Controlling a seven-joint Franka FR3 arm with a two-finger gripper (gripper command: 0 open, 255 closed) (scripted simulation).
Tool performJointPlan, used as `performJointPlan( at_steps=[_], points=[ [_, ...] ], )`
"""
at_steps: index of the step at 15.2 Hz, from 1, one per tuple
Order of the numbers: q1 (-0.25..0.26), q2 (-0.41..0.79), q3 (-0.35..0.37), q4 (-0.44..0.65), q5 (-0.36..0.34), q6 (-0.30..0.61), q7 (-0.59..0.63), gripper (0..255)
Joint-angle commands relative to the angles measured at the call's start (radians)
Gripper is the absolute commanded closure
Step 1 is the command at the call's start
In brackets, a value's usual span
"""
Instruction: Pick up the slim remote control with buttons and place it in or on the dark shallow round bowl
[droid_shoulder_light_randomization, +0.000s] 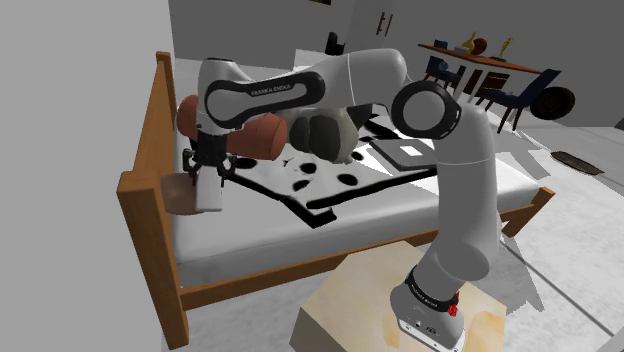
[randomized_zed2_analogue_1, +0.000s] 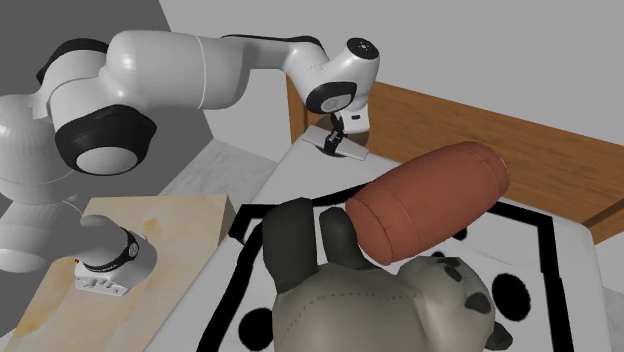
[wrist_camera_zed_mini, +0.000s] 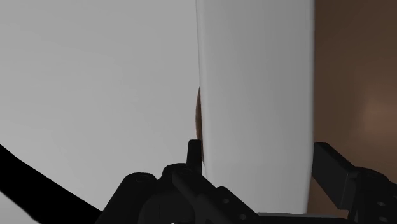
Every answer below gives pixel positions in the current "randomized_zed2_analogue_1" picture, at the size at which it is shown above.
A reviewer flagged wooden bed with white cover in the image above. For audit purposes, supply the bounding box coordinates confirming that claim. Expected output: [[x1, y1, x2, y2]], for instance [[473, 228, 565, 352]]
[[156, 75, 624, 352]]

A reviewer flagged brown bolster pillow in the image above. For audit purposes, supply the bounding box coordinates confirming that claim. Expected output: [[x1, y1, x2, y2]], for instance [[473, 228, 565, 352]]
[[344, 141, 512, 267]]

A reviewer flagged beige wooden robot stand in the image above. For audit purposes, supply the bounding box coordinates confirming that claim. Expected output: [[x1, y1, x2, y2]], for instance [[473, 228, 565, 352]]
[[0, 194, 236, 352]]

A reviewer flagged grey plush bunny toy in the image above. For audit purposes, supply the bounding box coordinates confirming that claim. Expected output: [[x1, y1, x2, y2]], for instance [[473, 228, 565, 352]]
[[261, 196, 514, 352]]

